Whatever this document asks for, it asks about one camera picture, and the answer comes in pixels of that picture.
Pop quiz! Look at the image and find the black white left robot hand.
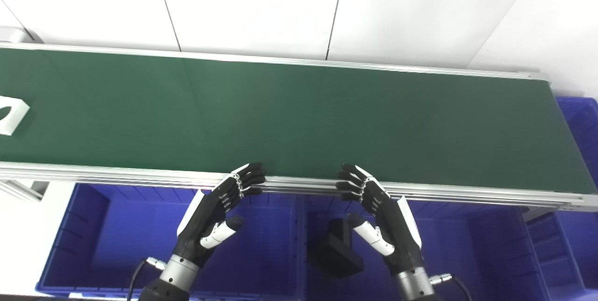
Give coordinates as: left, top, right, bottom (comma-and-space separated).
174, 163, 267, 268

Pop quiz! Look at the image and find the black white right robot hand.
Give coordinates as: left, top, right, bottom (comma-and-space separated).
335, 164, 426, 275

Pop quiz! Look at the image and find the white square part round hole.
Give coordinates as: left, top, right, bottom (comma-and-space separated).
0, 97, 30, 136

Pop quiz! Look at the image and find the black block part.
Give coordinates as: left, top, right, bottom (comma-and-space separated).
307, 218, 364, 278

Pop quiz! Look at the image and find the blue plastic bin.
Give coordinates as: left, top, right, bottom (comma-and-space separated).
555, 97, 598, 301
299, 193, 587, 301
36, 183, 305, 300

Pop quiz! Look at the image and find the aluminium conveyor leg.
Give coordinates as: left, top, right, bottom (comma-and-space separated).
0, 179, 50, 201
522, 205, 559, 221

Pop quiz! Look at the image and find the grey conveyor end housing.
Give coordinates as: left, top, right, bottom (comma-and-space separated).
0, 27, 36, 43

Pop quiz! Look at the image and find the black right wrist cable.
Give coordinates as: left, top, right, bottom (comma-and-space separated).
429, 273, 473, 301

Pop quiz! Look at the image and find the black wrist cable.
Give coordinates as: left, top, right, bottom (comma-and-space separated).
127, 257, 166, 301
429, 273, 473, 301

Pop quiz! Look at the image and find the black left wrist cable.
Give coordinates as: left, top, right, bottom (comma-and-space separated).
127, 257, 166, 301

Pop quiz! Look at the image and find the green conveyor belt aluminium frame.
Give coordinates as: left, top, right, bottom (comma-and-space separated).
0, 42, 598, 213

